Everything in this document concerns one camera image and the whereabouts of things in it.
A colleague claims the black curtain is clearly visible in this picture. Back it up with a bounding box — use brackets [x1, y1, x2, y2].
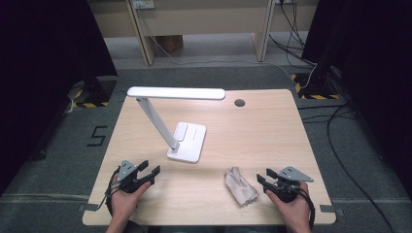
[301, 0, 412, 199]
[0, 0, 119, 197]

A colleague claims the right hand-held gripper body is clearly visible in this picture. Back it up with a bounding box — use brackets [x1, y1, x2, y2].
[271, 165, 315, 204]

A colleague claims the black cable bundle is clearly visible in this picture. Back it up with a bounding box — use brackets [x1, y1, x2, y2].
[267, 0, 319, 67]

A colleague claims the white floor cable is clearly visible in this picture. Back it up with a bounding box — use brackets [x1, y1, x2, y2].
[138, 9, 318, 89]

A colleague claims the black stand base hazard tape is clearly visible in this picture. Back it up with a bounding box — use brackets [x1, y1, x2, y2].
[290, 72, 342, 101]
[67, 75, 119, 109]

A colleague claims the right hand-held gripper black cable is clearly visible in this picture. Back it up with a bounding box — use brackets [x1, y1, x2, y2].
[296, 186, 317, 230]

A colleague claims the hand-held gripper black cable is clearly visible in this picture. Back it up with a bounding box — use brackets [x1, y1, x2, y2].
[296, 186, 317, 230]
[96, 167, 121, 217]

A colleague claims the white desk lamp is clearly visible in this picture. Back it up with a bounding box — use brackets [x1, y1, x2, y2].
[126, 85, 226, 164]

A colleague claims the beige wooden desk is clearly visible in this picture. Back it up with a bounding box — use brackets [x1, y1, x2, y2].
[87, 0, 321, 67]

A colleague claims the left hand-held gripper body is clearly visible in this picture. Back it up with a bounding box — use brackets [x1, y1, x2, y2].
[116, 158, 154, 194]

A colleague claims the person's left hand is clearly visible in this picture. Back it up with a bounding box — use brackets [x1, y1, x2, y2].
[109, 176, 153, 225]

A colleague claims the grey tape piece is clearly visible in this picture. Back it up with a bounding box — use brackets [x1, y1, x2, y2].
[78, 203, 99, 214]
[319, 204, 345, 217]

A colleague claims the left hand-held gripper black cable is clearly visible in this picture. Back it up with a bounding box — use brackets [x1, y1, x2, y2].
[96, 167, 121, 217]

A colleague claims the person's right hand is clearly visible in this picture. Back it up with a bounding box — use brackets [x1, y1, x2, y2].
[265, 181, 313, 228]

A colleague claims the beige cloth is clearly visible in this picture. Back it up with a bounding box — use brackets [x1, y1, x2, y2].
[223, 166, 259, 208]

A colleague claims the brown cardboard box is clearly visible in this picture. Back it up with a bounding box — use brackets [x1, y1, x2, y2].
[154, 34, 185, 54]

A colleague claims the long black floor cable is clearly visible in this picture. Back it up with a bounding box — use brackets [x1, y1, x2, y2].
[326, 102, 396, 233]

